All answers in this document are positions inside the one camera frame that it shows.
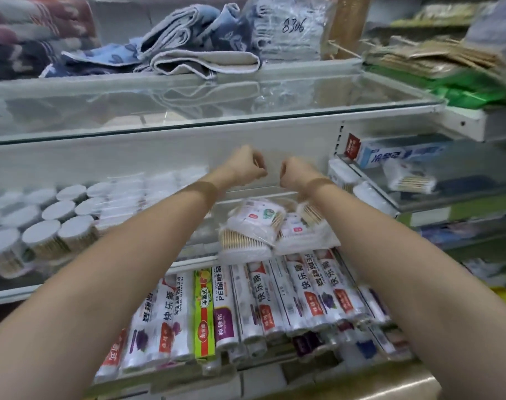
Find person's left hand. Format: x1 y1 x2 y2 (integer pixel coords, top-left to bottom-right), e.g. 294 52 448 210
225 145 269 189

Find person's right hand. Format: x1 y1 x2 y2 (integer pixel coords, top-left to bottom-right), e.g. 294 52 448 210
280 157 322 193

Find person's right forearm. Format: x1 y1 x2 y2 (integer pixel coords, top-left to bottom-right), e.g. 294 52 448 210
299 178 506 400

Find person's left forearm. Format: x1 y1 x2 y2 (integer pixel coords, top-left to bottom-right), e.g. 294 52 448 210
0 168 241 400

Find cotton swab packet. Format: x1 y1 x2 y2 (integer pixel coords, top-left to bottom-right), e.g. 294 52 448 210
381 158 438 195
274 202 342 255
227 198 288 247
218 227 275 265

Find white cotton pad packet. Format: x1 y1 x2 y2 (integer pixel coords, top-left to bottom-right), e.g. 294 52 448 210
352 181 400 218
327 157 362 193

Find clear glass shelf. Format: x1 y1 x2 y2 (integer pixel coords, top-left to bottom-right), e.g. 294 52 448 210
0 58 447 147

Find blue white toothpaste box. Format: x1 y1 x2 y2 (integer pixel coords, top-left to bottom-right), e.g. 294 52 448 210
345 132 454 169

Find grey folded towel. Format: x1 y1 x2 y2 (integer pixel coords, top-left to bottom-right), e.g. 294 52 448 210
134 49 263 79

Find row of white plastic bag rolls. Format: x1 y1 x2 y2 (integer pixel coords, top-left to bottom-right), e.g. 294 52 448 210
94 247 414 384

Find clear bag of cloths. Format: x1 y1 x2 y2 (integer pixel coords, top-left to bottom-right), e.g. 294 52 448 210
241 0 338 62

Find purple white cling film box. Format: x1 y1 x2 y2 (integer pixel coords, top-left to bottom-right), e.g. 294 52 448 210
211 266 242 352

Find blue patterned folded towel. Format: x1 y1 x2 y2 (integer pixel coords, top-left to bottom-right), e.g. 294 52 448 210
138 3 260 63

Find green cling film box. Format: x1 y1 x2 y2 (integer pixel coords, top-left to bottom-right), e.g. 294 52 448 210
194 268 217 364

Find brown bamboo roll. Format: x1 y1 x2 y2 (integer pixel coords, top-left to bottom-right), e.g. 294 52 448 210
328 0 372 60

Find green edged shelf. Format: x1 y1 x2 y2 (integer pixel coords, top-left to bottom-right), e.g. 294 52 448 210
397 191 506 229

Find pile of wooden stick packets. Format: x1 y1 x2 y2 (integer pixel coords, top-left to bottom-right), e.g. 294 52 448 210
363 36 505 79

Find blue leaf print towel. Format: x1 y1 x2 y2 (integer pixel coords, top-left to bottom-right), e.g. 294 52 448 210
40 36 147 78

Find stack of green packets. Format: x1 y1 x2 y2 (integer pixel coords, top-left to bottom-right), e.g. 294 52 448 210
365 64 506 109

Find group of round cotton swab tubs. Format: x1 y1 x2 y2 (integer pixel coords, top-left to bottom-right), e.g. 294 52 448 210
0 164 210 279

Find row of yellow packets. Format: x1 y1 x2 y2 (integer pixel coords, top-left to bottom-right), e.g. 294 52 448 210
390 1 493 29

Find stack of red patterned towels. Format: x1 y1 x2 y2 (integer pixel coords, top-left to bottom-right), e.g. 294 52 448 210
0 0 99 81

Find glass shelf with white rail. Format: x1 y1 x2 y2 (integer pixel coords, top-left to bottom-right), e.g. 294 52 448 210
0 185 341 306

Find white shelf edge rail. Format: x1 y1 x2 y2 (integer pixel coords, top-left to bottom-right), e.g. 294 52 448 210
84 358 443 400

